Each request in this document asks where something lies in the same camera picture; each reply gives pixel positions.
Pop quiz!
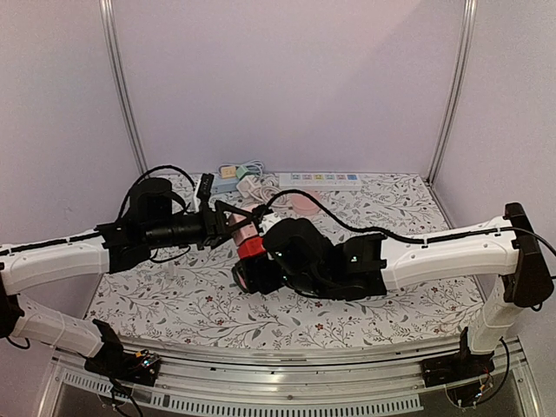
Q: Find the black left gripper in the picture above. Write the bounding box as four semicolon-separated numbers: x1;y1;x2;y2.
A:
144;198;252;249

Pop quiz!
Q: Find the light pink cube socket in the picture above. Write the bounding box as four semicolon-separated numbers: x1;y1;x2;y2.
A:
228;214;259;247

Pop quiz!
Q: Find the red cube socket adapter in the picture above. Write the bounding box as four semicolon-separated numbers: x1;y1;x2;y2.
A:
237;236;267;260

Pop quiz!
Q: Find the pink plug adapter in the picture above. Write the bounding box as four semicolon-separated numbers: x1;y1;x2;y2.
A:
231;262;244;290

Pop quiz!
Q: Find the dark green cube socket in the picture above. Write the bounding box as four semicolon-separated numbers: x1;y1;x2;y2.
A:
238;255;284;295

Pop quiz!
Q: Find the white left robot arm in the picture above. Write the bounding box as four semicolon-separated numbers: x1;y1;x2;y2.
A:
1;170;253;377

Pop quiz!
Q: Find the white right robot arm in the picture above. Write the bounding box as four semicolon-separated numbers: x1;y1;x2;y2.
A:
254;203;555;379

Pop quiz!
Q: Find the white plug block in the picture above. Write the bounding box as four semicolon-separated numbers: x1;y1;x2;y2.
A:
236;175;261;198

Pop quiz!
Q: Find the yellow cube socket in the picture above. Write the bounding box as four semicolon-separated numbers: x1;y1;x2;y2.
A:
219;165;237;180

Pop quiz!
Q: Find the green beige socket adapter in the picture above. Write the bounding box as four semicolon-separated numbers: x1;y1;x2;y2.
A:
235;160;265;180

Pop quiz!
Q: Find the blue power strip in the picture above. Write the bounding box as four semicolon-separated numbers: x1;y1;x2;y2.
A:
211;178;239;195

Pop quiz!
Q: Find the white colourful power strip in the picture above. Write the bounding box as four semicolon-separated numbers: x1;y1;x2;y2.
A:
278;173;363;192

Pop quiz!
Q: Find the floral table cloth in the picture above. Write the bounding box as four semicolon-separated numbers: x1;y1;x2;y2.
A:
85;174;483;350

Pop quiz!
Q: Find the white coiled cable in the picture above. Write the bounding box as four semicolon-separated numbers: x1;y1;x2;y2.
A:
252;175;289;208

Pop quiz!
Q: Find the pink round cable reel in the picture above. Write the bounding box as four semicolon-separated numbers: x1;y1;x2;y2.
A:
289;190;321;216

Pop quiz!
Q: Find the aluminium front rail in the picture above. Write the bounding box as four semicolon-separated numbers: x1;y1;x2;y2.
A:
37;337;545;416

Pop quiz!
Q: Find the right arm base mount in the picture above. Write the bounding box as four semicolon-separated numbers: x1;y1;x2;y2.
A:
420;327;494;387

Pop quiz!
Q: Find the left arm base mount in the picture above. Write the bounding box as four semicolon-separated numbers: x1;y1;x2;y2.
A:
84;319;162;387

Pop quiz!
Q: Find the left aluminium corner post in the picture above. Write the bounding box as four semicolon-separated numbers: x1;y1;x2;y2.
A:
99;0;149;174

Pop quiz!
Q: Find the aluminium corner post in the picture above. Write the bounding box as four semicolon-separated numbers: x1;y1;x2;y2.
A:
425;0;479;185
99;0;149;174

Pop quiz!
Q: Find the right aluminium corner post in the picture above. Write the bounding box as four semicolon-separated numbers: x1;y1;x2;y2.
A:
425;0;479;185

